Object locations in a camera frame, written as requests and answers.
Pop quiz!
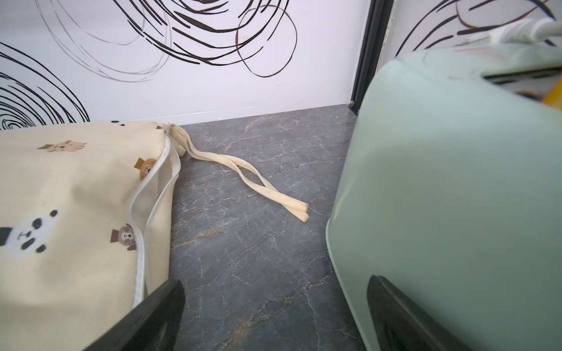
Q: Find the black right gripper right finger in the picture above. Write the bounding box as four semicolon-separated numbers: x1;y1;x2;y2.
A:
367;275;470;351

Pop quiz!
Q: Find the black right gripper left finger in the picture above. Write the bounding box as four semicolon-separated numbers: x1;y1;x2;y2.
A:
86;279;185;351

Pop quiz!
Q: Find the cream animal print pillowcase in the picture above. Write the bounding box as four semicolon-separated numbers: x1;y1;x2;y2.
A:
1;121;309;350

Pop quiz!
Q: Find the mint green toaster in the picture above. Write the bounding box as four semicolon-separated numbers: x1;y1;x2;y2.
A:
326;44;561;350

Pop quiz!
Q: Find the front yellow toast slice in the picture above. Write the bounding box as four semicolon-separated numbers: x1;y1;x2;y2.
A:
541;78;562;111

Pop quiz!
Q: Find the white toaster power cable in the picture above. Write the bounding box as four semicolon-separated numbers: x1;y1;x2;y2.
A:
465;17;562;45

